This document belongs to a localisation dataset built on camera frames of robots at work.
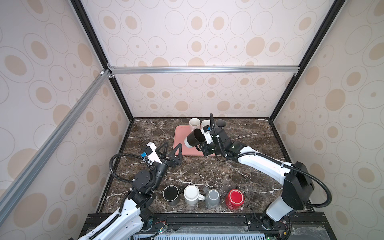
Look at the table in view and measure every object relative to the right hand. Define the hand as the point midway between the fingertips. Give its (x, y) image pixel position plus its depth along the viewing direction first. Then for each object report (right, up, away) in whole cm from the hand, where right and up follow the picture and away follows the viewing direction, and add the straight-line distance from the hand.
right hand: (200, 145), depth 83 cm
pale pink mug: (-3, +14, +24) cm, 28 cm away
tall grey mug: (+14, +13, +21) cm, 29 cm away
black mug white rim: (-15, -24, -8) cm, 30 cm away
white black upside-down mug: (-3, +4, -5) cm, 7 cm away
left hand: (-10, +2, -20) cm, 22 cm away
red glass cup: (+17, -26, -9) cm, 32 cm away
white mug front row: (-5, -25, -6) cm, 27 cm away
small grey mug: (+6, -25, -10) cm, 27 cm away
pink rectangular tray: (-14, +7, +25) cm, 30 cm away
